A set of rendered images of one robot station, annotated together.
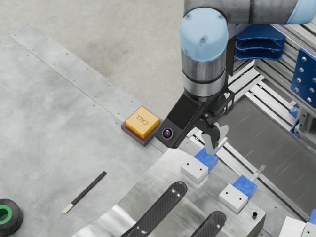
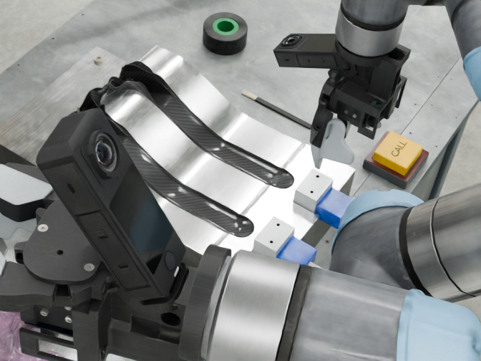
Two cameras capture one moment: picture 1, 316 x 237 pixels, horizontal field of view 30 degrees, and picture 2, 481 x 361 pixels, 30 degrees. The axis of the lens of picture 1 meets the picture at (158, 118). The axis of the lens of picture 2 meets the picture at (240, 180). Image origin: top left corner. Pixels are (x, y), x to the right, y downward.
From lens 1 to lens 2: 86 cm
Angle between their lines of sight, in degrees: 41
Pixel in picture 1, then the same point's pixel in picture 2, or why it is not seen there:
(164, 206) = (253, 167)
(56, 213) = (241, 85)
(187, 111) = (323, 44)
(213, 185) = (295, 219)
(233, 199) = (268, 233)
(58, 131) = not seen: hidden behind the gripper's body
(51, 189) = (274, 76)
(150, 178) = (292, 147)
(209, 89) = (341, 26)
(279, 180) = not seen: outside the picture
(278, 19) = (462, 46)
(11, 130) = not seen: hidden behind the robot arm
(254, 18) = (454, 21)
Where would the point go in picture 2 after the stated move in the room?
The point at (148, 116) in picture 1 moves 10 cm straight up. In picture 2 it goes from (406, 155) to (419, 112)
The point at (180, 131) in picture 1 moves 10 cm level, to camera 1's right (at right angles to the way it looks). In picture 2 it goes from (295, 49) to (318, 107)
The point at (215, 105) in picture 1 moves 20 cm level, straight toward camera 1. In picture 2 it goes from (351, 89) to (185, 89)
